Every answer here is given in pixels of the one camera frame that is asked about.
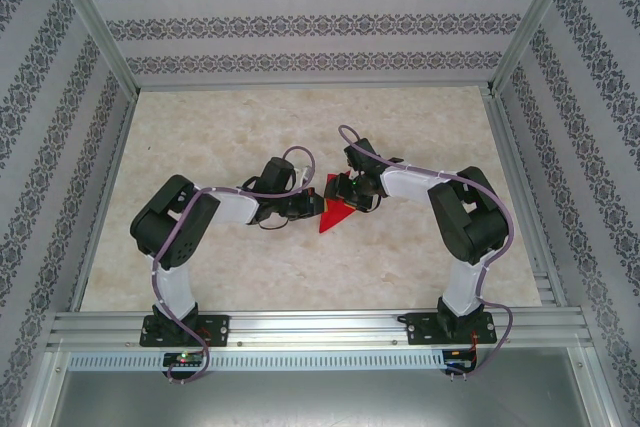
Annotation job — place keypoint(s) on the red paper sheet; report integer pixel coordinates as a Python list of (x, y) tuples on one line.
[(334, 219)]

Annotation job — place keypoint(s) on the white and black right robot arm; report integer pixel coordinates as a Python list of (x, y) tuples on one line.
[(467, 289)]

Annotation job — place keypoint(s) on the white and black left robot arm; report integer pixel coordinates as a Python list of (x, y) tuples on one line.
[(175, 292)]

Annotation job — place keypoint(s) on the small black controller board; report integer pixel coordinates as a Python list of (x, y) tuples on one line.
[(182, 359), (460, 357)]

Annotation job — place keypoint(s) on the short aluminium cross rail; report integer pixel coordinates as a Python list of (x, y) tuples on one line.
[(310, 84)]

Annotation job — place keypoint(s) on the long aluminium mounting rail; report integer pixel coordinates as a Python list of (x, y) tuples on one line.
[(310, 327)]

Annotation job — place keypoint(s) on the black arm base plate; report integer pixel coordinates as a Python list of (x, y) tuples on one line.
[(220, 329), (417, 329)]

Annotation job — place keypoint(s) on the aluminium side rail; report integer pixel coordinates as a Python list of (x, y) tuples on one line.
[(522, 207), (99, 207)]

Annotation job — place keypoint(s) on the aluminium frame post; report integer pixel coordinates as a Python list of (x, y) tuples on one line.
[(532, 22), (95, 22)]

